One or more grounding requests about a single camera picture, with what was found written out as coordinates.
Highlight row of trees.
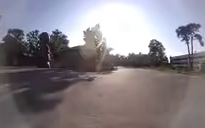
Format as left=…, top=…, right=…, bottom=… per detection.
left=2, top=28, right=71, bottom=57

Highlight distant line of trees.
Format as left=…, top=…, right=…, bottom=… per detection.
left=104, top=51, right=152, bottom=68

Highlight tree beside brick building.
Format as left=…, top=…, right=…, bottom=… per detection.
left=81, top=23, right=110, bottom=72

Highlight tall thin tree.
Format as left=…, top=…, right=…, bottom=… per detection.
left=175, top=22, right=205, bottom=70

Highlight round dark tree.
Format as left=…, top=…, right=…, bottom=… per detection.
left=147, top=38, right=168, bottom=65

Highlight tall dark sculpture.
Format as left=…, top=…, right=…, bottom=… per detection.
left=37, top=31, right=53, bottom=69

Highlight pale long building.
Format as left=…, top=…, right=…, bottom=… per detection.
left=170, top=49, right=205, bottom=72

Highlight grey paved plaza ground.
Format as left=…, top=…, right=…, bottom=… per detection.
left=0, top=65, right=205, bottom=128

